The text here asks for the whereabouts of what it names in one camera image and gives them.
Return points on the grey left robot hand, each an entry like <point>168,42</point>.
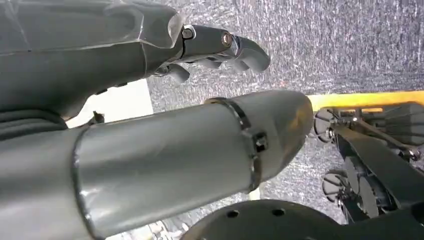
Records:
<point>159,159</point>

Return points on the white sheet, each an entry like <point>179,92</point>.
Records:
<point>122,102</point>

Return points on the black robot foot plate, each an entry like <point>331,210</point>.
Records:
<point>265,223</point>

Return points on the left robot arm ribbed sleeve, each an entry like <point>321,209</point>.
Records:
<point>30,124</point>

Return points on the yellow floor tape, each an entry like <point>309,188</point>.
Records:
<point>361,98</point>

